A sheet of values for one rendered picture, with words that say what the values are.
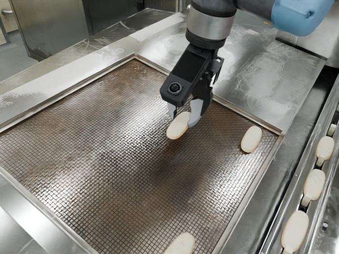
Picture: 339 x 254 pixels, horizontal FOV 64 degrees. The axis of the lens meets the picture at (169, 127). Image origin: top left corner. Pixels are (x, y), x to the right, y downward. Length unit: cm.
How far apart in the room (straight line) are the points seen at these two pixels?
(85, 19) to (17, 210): 175
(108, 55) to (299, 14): 62
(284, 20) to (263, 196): 42
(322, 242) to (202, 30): 44
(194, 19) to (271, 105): 44
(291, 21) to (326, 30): 79
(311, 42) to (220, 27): 77
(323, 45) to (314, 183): 64
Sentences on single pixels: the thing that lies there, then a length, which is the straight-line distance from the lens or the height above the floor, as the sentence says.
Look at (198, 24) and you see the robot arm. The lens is 46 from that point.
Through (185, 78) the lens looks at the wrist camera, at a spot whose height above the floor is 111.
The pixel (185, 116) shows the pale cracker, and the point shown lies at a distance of 62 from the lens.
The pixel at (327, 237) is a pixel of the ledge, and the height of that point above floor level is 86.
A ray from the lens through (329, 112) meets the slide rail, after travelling 96.
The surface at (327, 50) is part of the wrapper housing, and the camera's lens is 120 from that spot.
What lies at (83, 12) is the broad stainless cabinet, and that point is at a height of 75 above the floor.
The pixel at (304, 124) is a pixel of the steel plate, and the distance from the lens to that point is 93.
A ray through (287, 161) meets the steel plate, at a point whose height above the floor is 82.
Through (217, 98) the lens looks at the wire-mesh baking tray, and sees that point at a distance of 76.
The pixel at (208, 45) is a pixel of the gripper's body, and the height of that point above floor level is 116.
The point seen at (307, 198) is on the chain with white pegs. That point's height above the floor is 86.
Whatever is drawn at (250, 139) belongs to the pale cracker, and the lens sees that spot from 67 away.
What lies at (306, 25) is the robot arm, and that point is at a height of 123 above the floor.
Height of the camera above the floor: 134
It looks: 40 degrees down
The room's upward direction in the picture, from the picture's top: straight up
